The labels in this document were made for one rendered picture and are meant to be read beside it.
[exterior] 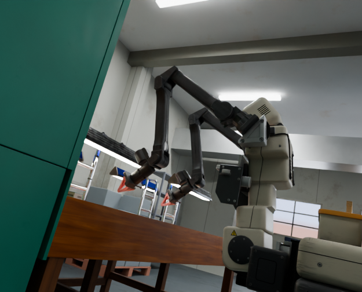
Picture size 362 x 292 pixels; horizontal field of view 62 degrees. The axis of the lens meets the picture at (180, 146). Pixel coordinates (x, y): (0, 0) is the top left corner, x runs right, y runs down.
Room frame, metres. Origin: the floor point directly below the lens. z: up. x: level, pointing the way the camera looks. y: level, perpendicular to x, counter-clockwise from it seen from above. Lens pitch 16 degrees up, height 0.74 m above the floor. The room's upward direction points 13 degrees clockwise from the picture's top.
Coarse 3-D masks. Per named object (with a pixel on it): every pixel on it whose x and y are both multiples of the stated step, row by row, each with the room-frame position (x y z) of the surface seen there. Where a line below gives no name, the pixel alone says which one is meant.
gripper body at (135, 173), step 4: (124, 172) 1.34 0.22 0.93; (128, 172) 1.36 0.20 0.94; (136, 172) 1.33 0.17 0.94; (128, 176) 1.34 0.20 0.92; (132, 176) 1.34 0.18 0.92; (136, 176) 1.33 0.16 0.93; (140, 176) 1.33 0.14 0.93; (128, 180) 1.32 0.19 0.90; (132, 180) 1.34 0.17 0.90; (136, 180) 1.34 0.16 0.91; (140, 180) 1.34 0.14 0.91; (132, 184) 1.34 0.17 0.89; (136, 184) 1.36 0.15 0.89; (140, 184) 1.40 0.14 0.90; (140, 188) 1.40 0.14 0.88
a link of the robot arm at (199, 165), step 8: (192, 120) 1.64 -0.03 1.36; (192, 128) 1.66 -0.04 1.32; (192, 136) 1.66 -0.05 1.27; (192, 144) 1.65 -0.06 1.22; (200, 144) 1.65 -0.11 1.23; (192, 152) 1.64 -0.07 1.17; (200, 152) 1.63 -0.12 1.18; (192, 160) 1.63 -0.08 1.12; (200, 160) 1.61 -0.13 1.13; (192, 168) 1.62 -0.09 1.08; (200, 168) 1.59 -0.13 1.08; (192, 176) 1.60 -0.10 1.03; (200, 176) 1.58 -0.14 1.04; (200, 184) 1.59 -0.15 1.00
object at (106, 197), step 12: (96, 192) 4.33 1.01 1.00; (108, 192) 4.27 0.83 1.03; (108, 204) 4.33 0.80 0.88; (120, 204) 4.98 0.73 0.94; (132, 204) 4.45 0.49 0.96; (144, 204) 4.47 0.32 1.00; (144, 216) 4.54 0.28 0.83; (72, 264) 4.34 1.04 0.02; (84, 264) 4.25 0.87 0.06; (120, 264) 4.29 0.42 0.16; (132, 264) 4.53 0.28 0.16; (144, 264) 4.83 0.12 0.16
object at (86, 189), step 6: (102, 132) 1.45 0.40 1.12; (96, 150) 1.67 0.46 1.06; (96, 156) 1.66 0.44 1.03; (78, 162) 1.57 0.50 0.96; (96, 162) 1.66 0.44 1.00; (90, 168) 1.64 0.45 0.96; (90, 174) 1.66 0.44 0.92; (90, 180) 1.66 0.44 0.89; (72, 186) 1.58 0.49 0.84; (78, 186) 1.61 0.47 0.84; (84, 192) 1.66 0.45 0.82; (84, 198) 1.66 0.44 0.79
